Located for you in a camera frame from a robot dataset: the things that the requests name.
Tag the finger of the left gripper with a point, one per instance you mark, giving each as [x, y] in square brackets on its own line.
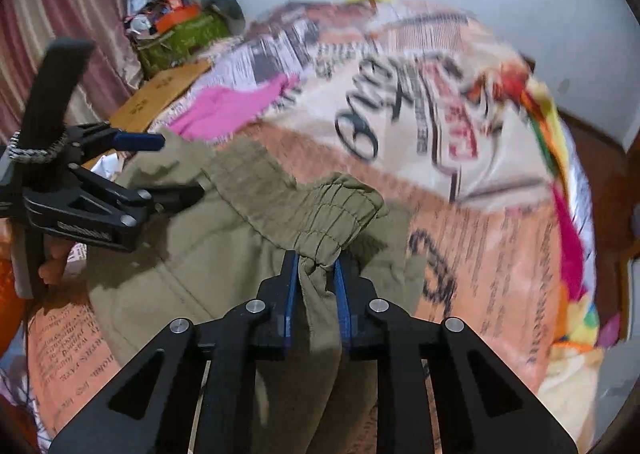
[175, 198]
[128, 141]

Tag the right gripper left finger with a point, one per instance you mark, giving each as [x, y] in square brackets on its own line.
[191, 388]

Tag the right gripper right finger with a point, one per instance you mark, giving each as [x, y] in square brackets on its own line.
[440, 386]

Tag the olive green pants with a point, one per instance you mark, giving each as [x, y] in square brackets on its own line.
[264, 195]

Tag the person left hand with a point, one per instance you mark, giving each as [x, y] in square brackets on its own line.
[52, 270]

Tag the wooden lap desk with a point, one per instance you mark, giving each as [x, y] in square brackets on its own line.
[88, 143]

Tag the pink folded garment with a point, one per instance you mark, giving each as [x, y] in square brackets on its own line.
[218, 111]

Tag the green storage basket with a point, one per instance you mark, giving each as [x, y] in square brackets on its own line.
[179, 44]

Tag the orange box in basket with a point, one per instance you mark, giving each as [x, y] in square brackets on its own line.
[175, 17]

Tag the striped maroon curtain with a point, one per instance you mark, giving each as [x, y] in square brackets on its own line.
[28, 27]

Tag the newspaper print bed cover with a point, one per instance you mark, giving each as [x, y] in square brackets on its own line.
[500, 207]

